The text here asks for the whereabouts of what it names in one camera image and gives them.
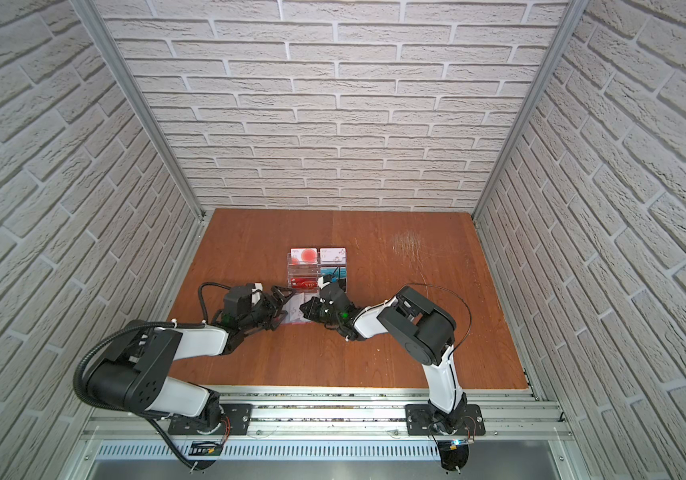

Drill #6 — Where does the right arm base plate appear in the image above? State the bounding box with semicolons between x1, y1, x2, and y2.
405;403;486;437

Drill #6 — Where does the aluminium rail frame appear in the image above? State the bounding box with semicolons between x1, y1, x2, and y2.
61;386;588;479

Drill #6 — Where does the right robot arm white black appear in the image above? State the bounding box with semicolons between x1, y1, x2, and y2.
300;282;467;421

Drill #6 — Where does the clear acrylic card organizer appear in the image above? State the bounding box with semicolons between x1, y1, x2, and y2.
287;247;347;292

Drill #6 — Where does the red card in organizer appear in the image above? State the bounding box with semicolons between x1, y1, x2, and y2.
289;276;318;291

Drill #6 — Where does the white pink circle card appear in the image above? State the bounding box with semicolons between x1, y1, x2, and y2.
289;248;318;265

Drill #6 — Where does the teal VIP card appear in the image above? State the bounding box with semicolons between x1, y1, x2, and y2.
320;266;347;282

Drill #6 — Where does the red leather card holder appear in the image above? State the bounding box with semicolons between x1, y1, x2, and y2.
282;292;314;325

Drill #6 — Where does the black corrugated cable left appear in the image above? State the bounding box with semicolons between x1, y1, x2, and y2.
72;281;230;472

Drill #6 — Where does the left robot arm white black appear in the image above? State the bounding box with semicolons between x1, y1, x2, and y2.
73;282;295;431

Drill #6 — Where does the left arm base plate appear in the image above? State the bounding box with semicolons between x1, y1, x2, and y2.
168;403;253;436

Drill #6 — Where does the white blossom VIP card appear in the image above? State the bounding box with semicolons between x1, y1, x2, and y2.
319;247;347;265

